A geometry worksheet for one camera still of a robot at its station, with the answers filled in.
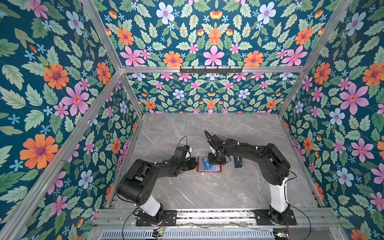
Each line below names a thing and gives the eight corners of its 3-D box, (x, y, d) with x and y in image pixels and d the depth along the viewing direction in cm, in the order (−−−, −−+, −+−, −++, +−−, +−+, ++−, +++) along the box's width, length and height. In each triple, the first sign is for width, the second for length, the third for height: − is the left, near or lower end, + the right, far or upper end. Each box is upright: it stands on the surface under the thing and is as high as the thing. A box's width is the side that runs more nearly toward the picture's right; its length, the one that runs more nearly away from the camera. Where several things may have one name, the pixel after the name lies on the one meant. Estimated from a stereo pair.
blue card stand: (234, 167, 93) (236, 164, 90) (233, 159, 97) (234, 156, 93) (242, 167, 93) (243, 164, 90) (240, 159, 97) (242, 156, 93)
